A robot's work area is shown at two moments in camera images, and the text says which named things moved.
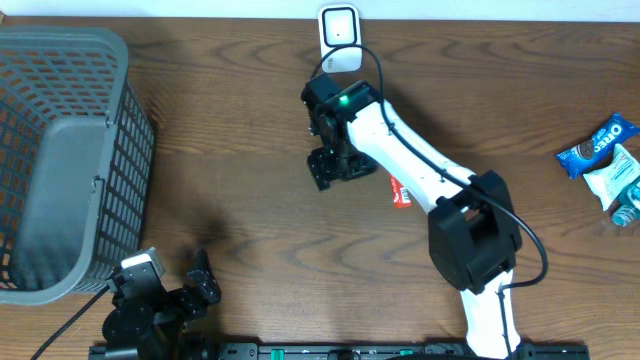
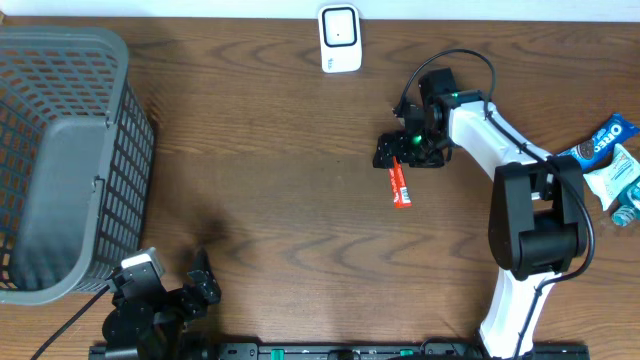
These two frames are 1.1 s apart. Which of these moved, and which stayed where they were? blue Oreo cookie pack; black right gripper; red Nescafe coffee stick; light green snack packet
Moved: black right gripper
Stayed: light green snack packet; blue Oreo cookie pack; red Nescafe coffee stick
